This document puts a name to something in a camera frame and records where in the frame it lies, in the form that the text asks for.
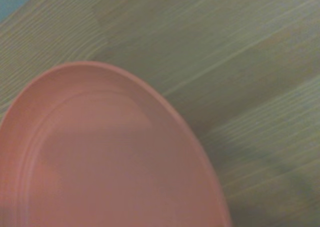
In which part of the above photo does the pink round plate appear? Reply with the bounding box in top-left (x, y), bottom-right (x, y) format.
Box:
top-left (0, 60), bottom-right (234, 227)

